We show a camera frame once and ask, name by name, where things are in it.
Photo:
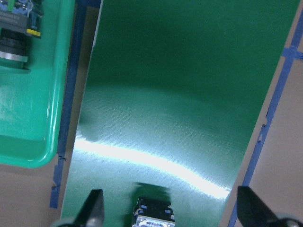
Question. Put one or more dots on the green push button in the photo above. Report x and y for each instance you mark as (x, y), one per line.
(19, 22)
(153, 206)

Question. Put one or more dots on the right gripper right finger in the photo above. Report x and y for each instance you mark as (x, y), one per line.
(252, 211)

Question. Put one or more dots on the green conveyor belt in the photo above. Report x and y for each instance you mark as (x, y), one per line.
(173, 93)

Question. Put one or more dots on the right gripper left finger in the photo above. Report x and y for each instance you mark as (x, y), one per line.
(92, 213)

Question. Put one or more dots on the green plastic tray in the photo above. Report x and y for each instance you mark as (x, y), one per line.
(31, 99)

